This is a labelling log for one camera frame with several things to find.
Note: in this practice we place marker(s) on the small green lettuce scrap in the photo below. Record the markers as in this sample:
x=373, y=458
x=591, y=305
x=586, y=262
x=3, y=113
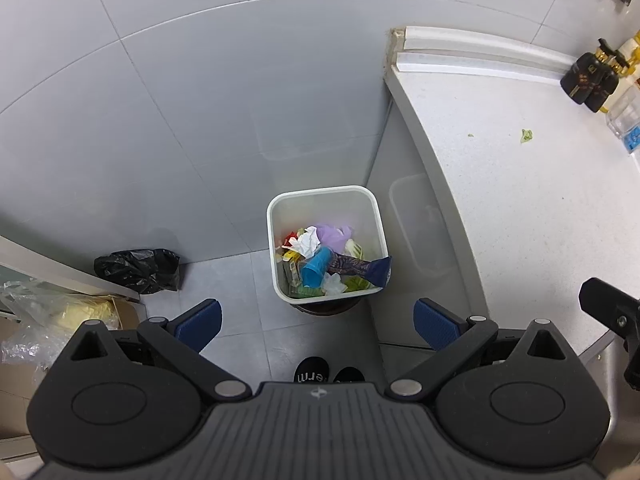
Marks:
x=526, y=136

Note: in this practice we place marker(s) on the white plastic bin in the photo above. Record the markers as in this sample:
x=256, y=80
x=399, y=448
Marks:
x=280, y=220

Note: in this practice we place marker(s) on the purple plastic bag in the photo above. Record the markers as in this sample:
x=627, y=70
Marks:
x=332, y=234

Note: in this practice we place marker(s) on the clear container blue label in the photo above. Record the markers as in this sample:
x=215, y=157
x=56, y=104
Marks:
x=631, y=135

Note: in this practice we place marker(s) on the white backsplash moulding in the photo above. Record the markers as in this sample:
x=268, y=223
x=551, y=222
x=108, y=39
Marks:
x=475, y=50

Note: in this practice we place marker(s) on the dark bottle gold cap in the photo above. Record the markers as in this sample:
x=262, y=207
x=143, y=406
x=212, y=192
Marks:
x=580, y=77
x=602, y=91

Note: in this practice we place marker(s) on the black plastic bag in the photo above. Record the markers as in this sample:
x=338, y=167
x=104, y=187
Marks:
x=137, y=270

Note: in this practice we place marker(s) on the yellow wrapper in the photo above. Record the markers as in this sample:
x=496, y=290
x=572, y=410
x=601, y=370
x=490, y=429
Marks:
x=290, y=256

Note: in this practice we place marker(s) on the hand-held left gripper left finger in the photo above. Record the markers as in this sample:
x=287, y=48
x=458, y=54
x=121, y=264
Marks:
x=200, y=322

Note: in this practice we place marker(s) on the clear plastic bag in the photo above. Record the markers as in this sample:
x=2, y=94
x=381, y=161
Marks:
x=30, y=320

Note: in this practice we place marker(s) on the white cabinet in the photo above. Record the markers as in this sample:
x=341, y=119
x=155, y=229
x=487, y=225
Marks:
x=415, y=220

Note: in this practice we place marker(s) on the blue chocolate wrapper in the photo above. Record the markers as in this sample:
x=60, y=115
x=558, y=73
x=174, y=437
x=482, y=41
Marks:
x=372, y=270

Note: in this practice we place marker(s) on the cardboard box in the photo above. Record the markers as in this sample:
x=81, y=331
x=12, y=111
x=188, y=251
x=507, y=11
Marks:
x=20, y=390

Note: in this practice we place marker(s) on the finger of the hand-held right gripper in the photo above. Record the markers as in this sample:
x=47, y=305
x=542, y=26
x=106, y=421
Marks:
x=607, y=305

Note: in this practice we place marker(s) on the black shoe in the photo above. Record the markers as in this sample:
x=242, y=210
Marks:
x=310, y=370
x=348, y=375

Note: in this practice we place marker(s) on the green packet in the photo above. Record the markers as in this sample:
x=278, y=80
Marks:
x=306, y=291

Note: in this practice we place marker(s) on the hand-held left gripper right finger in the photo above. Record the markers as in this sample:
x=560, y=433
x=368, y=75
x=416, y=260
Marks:
x=435, y=325

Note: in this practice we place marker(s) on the blue plastic cup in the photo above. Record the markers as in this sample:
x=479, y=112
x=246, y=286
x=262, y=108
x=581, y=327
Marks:
x=315, y=267

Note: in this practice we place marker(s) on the white tissue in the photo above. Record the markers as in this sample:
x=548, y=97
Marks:
x=307, y=242

